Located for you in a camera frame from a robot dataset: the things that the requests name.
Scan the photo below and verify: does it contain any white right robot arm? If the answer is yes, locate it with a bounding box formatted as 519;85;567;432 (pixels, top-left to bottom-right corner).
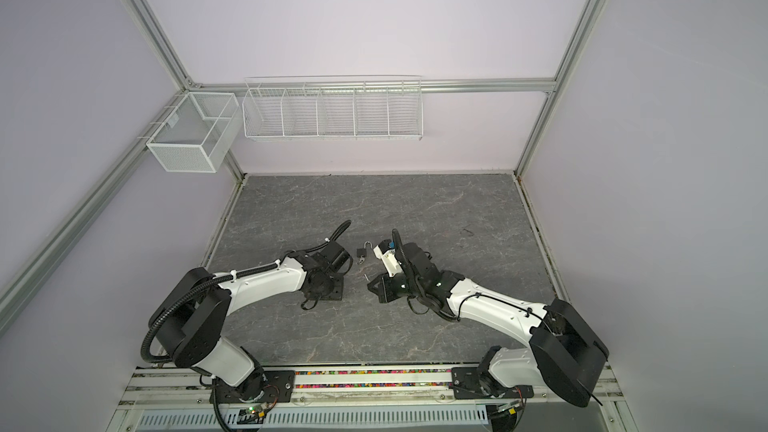
368;231;609;407

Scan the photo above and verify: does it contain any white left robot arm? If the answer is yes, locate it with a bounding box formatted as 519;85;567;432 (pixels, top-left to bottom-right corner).
140;220;352;402

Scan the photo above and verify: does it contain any white mesh box basket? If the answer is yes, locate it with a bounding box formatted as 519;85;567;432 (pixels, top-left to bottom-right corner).
147;92;243;173

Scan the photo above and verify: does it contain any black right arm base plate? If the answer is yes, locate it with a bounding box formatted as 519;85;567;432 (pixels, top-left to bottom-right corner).
450;367;534;400

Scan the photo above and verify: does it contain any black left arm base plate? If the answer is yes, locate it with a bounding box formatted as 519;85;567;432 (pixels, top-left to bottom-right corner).
210;369;296;404

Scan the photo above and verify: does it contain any white vented cable duct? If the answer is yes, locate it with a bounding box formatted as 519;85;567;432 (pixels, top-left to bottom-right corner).
133;405;490;431

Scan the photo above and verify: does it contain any white wire shelf basket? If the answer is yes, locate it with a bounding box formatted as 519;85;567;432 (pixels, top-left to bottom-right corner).
242;75;424;141

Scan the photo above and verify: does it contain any black corrugated cable conduit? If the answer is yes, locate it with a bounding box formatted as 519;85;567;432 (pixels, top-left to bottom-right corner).
140;269;241;365

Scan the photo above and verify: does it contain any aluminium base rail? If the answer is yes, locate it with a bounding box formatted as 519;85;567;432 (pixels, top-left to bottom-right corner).
119;361;625;412

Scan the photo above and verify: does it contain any aluminium frame post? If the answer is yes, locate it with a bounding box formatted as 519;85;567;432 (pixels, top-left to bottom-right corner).
515;0;607;179

